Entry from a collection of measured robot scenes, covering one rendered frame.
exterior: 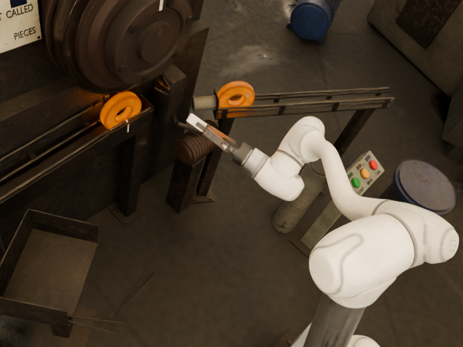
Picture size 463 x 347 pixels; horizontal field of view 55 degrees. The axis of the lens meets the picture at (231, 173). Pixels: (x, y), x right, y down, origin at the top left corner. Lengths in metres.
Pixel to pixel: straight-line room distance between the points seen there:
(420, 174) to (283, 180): 1.08
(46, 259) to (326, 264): 0.87
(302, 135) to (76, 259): 0.80
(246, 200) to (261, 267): 0.39
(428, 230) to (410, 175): 1.33
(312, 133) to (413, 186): 0.96
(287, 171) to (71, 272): 0.73
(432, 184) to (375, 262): 1.49
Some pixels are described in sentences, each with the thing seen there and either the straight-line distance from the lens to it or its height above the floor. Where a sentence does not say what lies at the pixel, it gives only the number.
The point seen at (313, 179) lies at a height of 0.48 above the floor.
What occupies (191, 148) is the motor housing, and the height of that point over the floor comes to 0.52.
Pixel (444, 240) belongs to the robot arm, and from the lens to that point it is 1.01.
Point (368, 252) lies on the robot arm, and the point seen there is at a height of 1.22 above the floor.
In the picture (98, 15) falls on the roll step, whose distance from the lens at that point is 1.19.
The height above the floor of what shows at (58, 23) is 1.17.
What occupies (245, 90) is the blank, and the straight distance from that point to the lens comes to 1.76.
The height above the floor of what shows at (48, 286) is 0.60.
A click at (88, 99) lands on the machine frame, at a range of 1.56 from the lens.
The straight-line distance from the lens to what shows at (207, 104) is 1.77.
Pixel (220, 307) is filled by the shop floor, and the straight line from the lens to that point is 2.08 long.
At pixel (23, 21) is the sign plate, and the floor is 1.13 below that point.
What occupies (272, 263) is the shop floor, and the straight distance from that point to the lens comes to 2.24.
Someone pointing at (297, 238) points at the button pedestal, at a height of 0.01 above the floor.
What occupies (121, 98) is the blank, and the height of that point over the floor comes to 0.81.
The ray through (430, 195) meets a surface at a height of 0.43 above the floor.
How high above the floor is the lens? 1.91
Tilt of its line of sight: 51 degrees down
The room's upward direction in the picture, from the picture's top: 23 degrees clockwise
